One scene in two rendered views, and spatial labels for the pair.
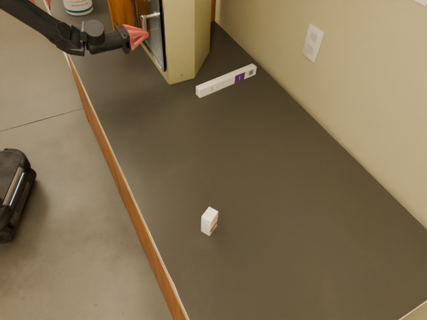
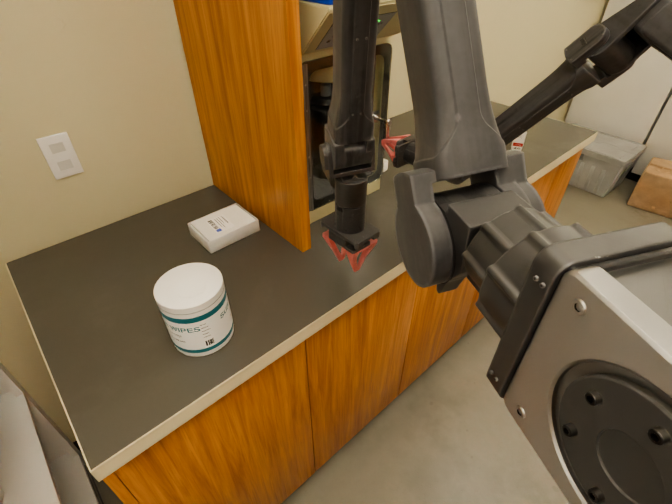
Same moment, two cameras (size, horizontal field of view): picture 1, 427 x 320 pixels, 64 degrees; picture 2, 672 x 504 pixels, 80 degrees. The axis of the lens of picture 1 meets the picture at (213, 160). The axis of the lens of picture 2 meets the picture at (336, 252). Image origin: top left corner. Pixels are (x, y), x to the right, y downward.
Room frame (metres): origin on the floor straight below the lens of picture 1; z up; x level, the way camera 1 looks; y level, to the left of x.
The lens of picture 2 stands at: (1.45, 1.32, 1.64)
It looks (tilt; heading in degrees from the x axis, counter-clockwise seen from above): 40 degrees down; 259
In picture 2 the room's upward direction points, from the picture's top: straight up
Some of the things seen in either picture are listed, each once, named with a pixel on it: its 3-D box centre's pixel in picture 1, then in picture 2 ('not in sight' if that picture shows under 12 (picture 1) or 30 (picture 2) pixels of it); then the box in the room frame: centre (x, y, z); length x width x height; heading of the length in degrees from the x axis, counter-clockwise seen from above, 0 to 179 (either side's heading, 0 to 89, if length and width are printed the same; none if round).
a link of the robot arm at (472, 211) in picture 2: not in sight; (468, 240); (1.29, 1.08, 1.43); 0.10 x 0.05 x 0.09; 95
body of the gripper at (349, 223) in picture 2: not in sight; (350, 217); (1.31, 0.71, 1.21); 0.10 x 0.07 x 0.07; 121
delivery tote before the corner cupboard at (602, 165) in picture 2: not in sight; (586, 159); (-1.07, -1.17, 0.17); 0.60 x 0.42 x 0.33; 119
